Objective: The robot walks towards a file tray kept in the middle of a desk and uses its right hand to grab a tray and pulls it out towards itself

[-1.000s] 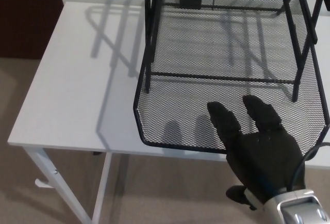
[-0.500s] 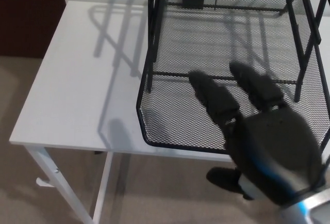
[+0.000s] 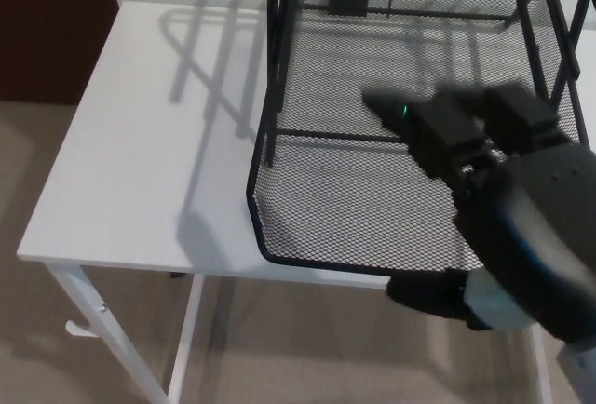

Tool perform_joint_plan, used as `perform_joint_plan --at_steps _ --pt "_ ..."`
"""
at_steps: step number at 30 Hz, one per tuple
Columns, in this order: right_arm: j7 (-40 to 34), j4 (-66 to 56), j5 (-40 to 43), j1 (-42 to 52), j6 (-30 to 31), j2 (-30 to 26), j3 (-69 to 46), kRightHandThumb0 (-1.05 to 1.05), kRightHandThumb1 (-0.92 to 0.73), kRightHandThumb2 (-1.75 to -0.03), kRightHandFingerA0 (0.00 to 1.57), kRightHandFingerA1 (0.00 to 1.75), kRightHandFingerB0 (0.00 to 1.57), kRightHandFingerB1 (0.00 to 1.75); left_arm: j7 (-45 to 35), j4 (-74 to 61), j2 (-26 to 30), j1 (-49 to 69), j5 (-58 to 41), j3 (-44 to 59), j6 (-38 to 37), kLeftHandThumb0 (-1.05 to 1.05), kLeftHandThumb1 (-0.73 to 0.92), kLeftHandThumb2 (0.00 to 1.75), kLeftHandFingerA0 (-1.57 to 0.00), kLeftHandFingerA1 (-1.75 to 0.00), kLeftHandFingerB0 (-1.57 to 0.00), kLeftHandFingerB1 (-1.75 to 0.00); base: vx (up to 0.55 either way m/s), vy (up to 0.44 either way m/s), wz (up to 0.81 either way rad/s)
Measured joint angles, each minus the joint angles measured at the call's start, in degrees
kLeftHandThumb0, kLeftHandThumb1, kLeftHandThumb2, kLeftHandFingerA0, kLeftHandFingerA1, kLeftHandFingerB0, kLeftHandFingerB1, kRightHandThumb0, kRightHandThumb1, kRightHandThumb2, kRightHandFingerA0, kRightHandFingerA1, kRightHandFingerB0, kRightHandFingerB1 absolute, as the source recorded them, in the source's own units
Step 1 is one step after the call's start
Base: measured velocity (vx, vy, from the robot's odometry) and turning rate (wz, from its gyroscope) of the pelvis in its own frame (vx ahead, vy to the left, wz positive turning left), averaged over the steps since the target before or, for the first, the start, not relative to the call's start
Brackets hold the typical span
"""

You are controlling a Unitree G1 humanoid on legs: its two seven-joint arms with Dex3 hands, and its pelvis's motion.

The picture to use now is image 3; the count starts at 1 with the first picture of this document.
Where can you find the black mesh file tray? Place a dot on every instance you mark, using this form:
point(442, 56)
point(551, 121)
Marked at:
point(326, 218)

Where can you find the dark brown wooden cabinet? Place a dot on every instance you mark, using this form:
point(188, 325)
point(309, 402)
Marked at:
point(46, 27)

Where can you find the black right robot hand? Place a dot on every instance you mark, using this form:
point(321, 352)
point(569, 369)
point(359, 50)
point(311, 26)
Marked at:
point(535, 213)

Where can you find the white desk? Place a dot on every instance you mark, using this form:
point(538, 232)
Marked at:
point(139, 190)

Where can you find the white desk hook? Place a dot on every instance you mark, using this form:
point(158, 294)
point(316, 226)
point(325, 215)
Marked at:
point(80, 329)

